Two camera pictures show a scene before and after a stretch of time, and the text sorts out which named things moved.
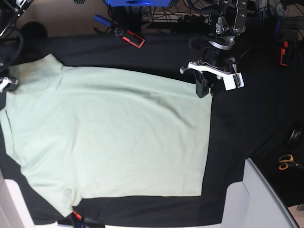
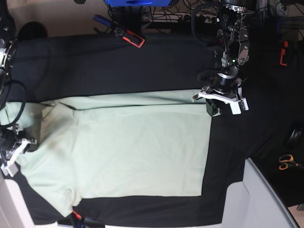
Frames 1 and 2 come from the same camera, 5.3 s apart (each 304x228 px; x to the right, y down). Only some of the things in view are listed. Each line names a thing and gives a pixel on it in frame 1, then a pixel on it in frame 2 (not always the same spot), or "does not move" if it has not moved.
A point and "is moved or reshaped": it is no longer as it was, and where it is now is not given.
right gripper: [219, 56] → [224, 80]
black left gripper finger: [12, 87] → [8, 137]
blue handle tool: [103, 20] does not move
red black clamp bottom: [88, 221] does not move
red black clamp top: [130, 37] does not move
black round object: [295, 137] does not move
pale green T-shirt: [74, 133] is moved or reshaped
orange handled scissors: [287, 160] does not move
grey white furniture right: [253, 203] does not move
